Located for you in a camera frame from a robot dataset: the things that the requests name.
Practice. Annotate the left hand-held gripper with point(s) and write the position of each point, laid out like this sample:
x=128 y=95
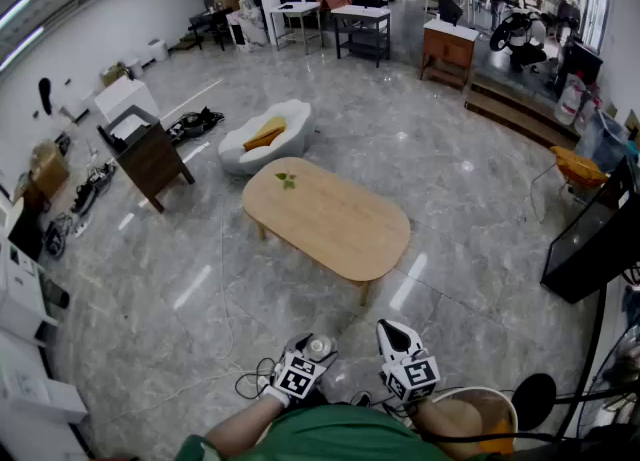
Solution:
x=299 y=376

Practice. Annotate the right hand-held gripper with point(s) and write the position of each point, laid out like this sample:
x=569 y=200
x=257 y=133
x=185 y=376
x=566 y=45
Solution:
x=412 y=379

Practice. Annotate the small round silver object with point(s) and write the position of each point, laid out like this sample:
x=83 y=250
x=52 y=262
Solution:
x=320 y=346

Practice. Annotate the person's right forearm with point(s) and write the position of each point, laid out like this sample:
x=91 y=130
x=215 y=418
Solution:
x=445 y=424

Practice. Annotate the person's left forearm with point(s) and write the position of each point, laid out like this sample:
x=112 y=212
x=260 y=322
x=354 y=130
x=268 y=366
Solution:
x=240 y=424

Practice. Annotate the light wooden coffee table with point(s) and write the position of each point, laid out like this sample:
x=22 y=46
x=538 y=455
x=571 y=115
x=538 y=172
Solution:
x=340 y=229

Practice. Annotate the white wristband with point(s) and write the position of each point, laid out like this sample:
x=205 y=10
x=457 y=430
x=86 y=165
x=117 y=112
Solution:
x=277 y=395

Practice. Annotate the person's green shirt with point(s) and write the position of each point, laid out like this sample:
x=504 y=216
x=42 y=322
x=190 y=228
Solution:
x=340 y=436

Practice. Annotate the white round tub orange inside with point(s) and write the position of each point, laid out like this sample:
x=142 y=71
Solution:
x=500 y=409

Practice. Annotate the green leaf sprig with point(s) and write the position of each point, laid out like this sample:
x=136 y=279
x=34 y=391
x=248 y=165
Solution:
x=286 y=180

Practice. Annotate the black television on stand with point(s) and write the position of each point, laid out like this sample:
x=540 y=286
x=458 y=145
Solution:
x=590 y=239

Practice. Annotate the yellow cushion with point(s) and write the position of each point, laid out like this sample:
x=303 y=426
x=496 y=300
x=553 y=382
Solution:
x=266 y=133

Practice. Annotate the white petal-shaped armchair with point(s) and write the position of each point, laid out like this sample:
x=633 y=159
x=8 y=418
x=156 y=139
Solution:
x=295 y=119

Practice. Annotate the dark wooden sink cabinet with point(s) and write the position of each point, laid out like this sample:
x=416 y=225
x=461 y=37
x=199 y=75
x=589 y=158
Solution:
x=150 y=159

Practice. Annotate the wooden step platform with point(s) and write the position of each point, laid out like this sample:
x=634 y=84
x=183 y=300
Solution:
x=515 y=109

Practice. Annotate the clear plastic bag bundle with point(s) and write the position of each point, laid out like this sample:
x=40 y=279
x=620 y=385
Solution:
x=602 y=141

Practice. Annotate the white shelf unit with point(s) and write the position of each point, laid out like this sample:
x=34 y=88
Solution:
x=20 y=289
x=30 y=394

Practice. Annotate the brown cabinet with white top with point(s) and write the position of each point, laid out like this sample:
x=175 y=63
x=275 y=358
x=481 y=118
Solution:
x=447 y=51

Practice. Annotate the white plastic sacks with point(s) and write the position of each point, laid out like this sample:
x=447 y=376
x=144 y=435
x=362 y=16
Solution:
x=570 y=101

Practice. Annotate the white box cabinet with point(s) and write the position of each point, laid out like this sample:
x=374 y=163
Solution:
x=125 y=96

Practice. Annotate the brown cardboard box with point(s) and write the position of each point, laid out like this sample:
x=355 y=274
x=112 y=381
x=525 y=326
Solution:
x=49 y=171

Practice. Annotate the white marble-pattern panel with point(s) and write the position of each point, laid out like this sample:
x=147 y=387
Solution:
x=250 y=29

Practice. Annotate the dark table with white top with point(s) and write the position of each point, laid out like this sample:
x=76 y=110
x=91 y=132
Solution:
x=361 y=13

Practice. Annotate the tall black cabinet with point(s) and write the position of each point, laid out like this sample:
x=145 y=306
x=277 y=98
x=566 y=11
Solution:
x=582 y=66

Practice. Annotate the small white bin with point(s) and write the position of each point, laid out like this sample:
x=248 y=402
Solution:
x=158 y=49

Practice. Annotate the white sink table with faucet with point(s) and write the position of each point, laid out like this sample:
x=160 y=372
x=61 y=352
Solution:
x=296 y=9

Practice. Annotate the dark desk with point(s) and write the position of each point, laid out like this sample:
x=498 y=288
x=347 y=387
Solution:
x=210 y=21

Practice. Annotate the ceiling light strip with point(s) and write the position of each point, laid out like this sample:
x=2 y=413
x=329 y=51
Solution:
x=20 y=49

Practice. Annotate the black pedestal fan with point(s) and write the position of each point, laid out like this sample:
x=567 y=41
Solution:
x=534 y=399

